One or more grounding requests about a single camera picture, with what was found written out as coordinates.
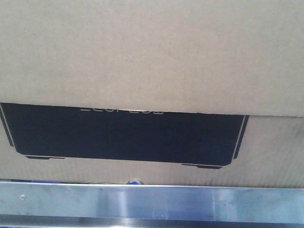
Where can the large brown cardboard box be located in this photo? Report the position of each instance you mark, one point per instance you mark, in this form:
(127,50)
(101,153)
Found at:
(195,56)

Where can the blue item under box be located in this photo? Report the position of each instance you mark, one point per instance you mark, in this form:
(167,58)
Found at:
(134,182)

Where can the metal shelf front rail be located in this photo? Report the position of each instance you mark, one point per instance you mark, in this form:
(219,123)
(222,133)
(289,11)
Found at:
(64,205)

